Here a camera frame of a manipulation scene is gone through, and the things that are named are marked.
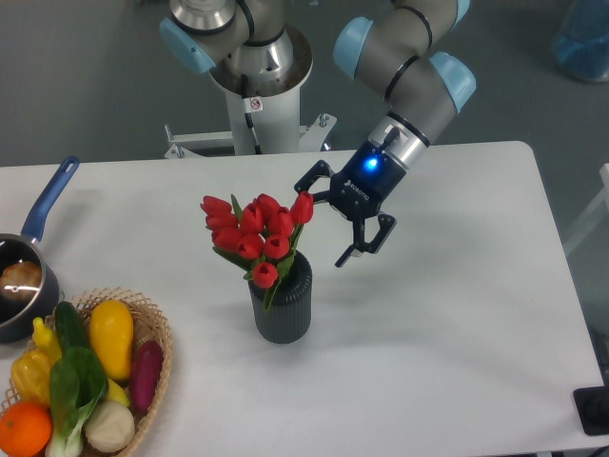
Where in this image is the blue handled saucepan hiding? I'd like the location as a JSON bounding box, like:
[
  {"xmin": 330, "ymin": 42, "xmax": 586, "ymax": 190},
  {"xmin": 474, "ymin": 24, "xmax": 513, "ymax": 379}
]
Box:
[{"xmin": 1, "ymin": 156, "xmax": 80, "ymax": 344}]

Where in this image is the purple eggplant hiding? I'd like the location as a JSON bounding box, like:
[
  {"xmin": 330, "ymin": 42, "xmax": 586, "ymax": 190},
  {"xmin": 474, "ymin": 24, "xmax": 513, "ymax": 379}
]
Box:
[{"xmin": 129, "ymin": 340, "xmax": 164, "ymax": 413}]

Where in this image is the yellow squash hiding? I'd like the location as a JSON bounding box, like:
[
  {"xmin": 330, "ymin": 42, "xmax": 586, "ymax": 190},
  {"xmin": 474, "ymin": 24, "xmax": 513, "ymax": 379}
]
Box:
[{"xmin": 88, "ymin": 300, "xmax": 134, "ymax": 382}]

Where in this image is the dark green cucumber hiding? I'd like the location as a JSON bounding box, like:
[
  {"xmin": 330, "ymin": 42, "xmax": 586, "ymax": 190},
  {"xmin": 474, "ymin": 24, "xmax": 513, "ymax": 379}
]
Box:
[{"xmin": 53, "ymin": 301, "xmax": 91, "ymax": 352}]

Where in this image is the red tulip bouquet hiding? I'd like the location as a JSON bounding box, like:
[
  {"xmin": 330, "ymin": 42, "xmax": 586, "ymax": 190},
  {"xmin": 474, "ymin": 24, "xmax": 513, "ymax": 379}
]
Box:
[{"xmin": 200, "ymin": 191, "xmax": 314, "ymax": 310}]

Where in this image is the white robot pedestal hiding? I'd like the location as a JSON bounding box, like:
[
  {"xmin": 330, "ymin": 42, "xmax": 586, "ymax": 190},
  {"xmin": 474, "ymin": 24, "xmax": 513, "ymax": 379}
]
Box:
[{"xmin": 165, "ymin": 25, "xmax": 337, "ymax": 158}]

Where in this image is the orange fruit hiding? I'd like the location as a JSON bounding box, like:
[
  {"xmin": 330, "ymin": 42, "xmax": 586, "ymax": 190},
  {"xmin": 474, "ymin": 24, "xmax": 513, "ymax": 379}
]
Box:
[{"xmin": 1, "ymin": 402, "xmax": 52, "ymax": 456}]

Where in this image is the yellow bell pepper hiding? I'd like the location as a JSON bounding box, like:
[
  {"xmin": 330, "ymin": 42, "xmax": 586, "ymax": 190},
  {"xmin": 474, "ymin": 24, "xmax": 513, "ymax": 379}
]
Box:
[{"xmin": 10, "ymin": 349, "xmax": 51, "ymax": 407}]

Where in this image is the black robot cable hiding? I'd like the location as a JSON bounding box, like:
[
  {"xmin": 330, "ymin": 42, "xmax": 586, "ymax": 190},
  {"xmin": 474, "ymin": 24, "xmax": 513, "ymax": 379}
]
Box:
[{"xmin": 239, "ymin": 73, "xmax": 264, "ymax": 155}]

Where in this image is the blue transparent container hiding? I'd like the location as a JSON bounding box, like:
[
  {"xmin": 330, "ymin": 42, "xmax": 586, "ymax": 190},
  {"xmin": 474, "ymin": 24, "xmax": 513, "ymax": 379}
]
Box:
[{"xmin": 551, "ymin": 0, "xmax": 608, "ymax": 82}]

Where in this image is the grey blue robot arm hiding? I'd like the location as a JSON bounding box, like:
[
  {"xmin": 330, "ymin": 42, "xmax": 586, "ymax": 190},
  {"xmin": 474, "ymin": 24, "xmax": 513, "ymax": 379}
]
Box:
[{"xmin": 159, "ymin": 1, "xmax": 476, "ymax": 258}]

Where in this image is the black device at edge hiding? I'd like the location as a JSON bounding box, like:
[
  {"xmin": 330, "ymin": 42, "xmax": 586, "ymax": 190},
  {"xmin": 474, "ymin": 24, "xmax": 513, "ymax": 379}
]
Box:
[{"xmin": 573, "ymin": 387, "xmax": 608, "ymax": 436}]

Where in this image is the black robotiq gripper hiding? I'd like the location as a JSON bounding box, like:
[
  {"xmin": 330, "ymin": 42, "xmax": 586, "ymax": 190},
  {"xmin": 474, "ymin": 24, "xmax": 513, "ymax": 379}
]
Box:
[{"xmin": 293, "ymin": 140, "xmax": 409, "ymax": 268}]

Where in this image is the yellow banana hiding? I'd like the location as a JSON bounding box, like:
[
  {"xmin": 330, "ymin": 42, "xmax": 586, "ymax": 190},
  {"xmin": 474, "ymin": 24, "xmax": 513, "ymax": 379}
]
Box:
[{"xmin": 106, "ymin": 379, "xmax": 130, "ymax": 407}]

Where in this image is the small yellow gourd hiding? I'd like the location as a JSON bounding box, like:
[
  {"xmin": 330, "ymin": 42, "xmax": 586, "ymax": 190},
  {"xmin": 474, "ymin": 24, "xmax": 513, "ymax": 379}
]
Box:
[{"xmin": 32, "ymin": 317, "xmax": 62, "ymax": 365}]

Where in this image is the green bok choy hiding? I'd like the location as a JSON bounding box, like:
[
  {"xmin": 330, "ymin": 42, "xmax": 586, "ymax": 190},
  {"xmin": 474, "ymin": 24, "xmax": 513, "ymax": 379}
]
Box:
[{"xmin": 45, "ymin": 347, "xmax": 108, "ymax": 456}]

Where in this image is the brown bread roll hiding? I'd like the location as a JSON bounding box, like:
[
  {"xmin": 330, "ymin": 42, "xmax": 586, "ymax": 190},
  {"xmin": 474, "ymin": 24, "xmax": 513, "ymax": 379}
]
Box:
[{"xmin": 1, "ymin": 261, "xmax": 42, "ymax": 302}]

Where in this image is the dark grey ribbed vase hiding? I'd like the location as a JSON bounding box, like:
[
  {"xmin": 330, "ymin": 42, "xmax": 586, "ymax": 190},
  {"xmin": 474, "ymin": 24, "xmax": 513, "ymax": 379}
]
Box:
[{"xmin": 248, "ymin": 251, "xmax": 313, "ymax": 344}]

